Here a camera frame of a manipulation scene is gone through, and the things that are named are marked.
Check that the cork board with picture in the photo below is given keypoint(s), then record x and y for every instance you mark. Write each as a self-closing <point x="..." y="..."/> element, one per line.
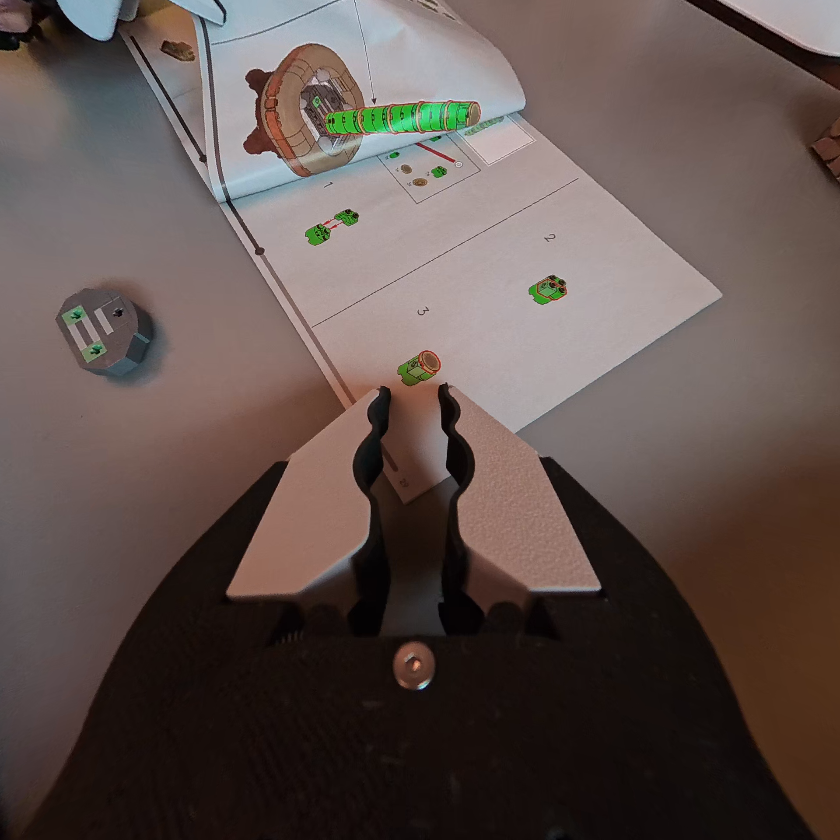
<point x="828" y="148"/>

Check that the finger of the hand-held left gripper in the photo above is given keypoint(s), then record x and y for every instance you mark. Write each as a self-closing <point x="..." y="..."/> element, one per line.
<point x="95" y="16"/>
<point x="207" y="8"/>

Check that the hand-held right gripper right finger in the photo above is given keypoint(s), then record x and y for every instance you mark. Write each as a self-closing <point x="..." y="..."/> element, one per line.
<point x="525" y="518"/>

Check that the white building instruction booklet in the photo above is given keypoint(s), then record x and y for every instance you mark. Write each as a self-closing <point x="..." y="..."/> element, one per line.
<point x="459" y="262"/>

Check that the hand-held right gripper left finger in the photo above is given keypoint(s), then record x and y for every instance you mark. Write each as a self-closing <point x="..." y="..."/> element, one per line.
<point x="308" y="525"/>

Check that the small grey brick assembly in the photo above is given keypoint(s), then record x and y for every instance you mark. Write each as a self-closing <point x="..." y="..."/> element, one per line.
<point x="98" y="328"/>

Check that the grey desk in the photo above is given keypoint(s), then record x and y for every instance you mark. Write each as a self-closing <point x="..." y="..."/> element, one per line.
<point x="656" y="459"/>

